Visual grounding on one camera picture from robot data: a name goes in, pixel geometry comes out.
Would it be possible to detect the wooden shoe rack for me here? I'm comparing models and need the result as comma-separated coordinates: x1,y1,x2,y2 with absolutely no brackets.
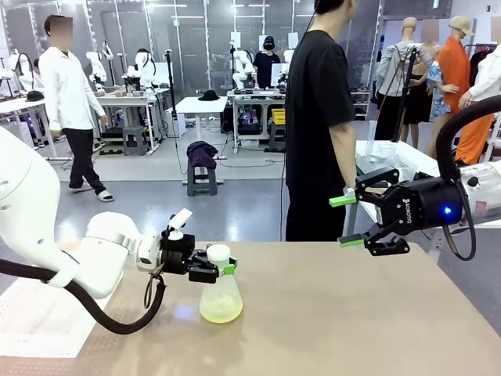
350,85,373,121

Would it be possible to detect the small white table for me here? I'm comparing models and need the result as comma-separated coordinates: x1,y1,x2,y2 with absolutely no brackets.
175,96,229,162

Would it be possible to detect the person in black mask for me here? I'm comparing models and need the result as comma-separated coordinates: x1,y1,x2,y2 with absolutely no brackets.
252,34,283,89

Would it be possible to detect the long white desk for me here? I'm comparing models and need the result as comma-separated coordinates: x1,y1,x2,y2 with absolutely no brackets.
0,90,59,162

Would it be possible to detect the white side table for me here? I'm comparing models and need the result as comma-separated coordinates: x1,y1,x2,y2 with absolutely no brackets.
344,139,501,251

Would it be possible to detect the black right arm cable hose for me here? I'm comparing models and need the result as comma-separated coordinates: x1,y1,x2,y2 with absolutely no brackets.
435,95,501,262

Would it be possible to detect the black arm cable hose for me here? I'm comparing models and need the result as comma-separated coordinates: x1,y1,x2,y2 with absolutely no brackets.
0,258,166,336
435,95,501,262

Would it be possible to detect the white workbench desk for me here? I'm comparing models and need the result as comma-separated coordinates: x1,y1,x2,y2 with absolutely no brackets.
96,86,174,154

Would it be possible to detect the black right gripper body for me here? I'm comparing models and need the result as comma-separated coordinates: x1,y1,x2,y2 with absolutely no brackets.
381,177,469,237

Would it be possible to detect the person's right forearm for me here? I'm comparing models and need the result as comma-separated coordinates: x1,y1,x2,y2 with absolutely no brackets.
327,119,359,189

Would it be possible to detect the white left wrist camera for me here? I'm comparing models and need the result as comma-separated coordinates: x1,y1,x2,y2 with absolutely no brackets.
162,208,193,240

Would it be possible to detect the grey plastic step stool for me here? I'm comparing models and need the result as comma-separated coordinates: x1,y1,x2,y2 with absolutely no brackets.
121,125,150,157
186,156,225,197
267,121,289,154

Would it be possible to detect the mannequin in orange coat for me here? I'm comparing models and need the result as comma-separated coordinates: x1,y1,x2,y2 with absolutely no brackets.
428,15,495,165

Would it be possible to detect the walking person white shirt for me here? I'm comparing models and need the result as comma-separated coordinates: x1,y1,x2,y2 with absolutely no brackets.
38,14,116,204

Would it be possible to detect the mannequin in grey jacket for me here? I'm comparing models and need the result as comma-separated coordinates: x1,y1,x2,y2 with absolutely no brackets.
370,16,435,142

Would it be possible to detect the mannequin in black dress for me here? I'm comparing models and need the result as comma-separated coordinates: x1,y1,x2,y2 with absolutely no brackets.
399,20,442,148

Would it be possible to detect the black pole stand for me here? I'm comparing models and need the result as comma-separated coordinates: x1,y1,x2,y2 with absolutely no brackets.
164,49,179,138

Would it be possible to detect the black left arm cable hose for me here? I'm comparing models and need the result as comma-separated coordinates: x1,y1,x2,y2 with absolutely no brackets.
0,258,166,336

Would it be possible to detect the dark purple cloth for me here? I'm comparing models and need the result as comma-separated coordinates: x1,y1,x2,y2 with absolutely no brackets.
186,140,219,171

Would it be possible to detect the black tripod stand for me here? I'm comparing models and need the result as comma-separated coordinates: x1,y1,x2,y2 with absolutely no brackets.
390,42,423,143

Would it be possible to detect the blue floral garment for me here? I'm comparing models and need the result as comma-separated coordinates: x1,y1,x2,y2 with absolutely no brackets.
426,60,459,121

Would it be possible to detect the mannequin in white jacket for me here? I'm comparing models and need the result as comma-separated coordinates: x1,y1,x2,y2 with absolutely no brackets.
457,18,501,114

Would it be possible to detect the translucent plastic erlenmeyer flask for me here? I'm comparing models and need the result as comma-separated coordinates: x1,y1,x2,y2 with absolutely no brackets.
199,244,244,324

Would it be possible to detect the person in black t-shirt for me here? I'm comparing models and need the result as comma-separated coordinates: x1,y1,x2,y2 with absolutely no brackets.
284,0,360,243

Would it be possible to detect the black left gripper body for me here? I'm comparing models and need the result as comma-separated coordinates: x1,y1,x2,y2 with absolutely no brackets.
160,233,196,276

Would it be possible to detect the round white flask cap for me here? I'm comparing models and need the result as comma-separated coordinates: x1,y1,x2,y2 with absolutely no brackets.
206,244,231,262

